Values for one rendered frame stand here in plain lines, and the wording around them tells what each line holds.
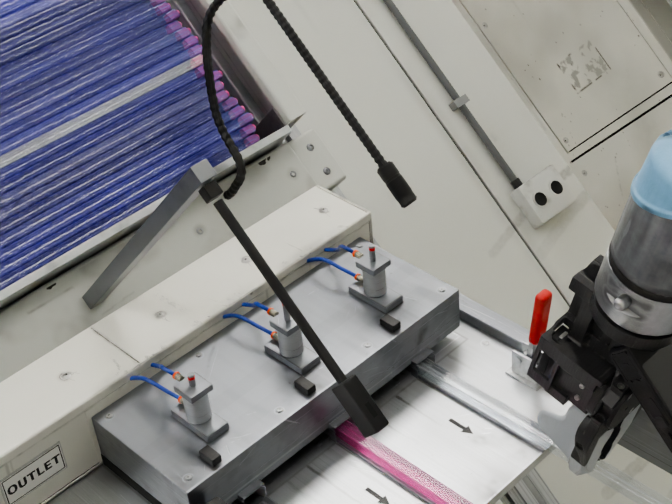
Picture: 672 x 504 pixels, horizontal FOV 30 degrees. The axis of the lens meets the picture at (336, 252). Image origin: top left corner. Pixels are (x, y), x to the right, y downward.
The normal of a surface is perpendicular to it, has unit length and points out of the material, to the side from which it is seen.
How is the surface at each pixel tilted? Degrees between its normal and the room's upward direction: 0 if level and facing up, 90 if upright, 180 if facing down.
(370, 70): 90
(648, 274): 101
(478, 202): 90
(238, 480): 137
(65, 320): 90
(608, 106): 90
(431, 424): 47
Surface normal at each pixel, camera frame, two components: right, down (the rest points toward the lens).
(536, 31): -0.71, 0.47
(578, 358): 0.11, -0.66
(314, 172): 0.42, -0.32
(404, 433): -0.08, -0.79
